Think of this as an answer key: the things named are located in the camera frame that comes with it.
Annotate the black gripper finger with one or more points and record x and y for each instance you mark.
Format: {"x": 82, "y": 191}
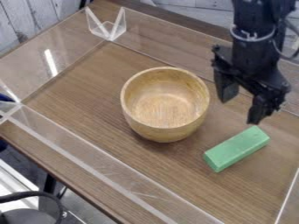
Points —
{"x": 264, "y": 105}
{"x": 226, "y": 85}

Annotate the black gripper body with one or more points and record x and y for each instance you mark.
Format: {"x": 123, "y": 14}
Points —
{"x": 251, "y": 60}

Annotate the clear acrylic enclosure wall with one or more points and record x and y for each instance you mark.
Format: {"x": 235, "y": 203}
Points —
{"x": 63, "y": 120}

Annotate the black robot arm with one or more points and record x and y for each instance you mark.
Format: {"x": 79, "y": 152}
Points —
{"x": 254, "y": 14}

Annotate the green rectangular block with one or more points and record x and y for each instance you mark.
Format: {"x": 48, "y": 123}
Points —
{"x": 223, "y": 155}

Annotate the black table leg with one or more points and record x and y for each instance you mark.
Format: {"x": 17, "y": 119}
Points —
{"x": 50, "y": 184}

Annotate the brown wooden bowl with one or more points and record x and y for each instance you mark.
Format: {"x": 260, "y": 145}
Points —
{"x": 164, "y": 102}

